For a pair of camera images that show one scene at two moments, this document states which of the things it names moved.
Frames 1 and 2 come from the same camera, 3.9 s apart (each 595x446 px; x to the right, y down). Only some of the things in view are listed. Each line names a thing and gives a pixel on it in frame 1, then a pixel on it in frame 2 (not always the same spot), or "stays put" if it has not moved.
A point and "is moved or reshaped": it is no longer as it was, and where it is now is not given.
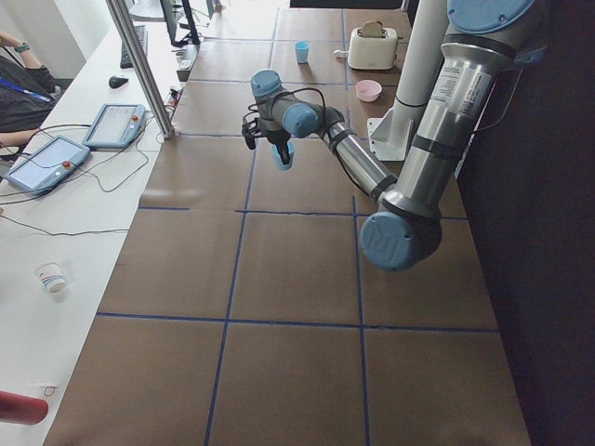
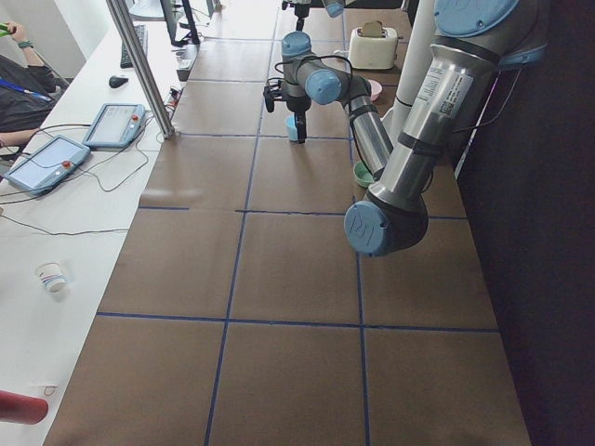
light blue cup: (291, 150) is moved or reshaped
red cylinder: (21, 410) stays put
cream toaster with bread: (373, 46) stays put
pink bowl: (368, 90) stays put
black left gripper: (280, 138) → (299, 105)
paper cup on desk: (52, 276) stays put
